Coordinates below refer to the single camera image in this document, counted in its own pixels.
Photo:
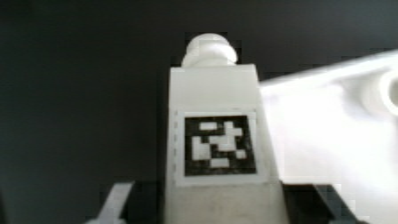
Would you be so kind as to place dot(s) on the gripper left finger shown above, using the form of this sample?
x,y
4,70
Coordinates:
x,y
131,205

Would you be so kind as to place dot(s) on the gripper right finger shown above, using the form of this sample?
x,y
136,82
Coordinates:
x,y
317,206

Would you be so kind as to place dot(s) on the white square tabletop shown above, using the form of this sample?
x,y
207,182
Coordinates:
x,y
331,110

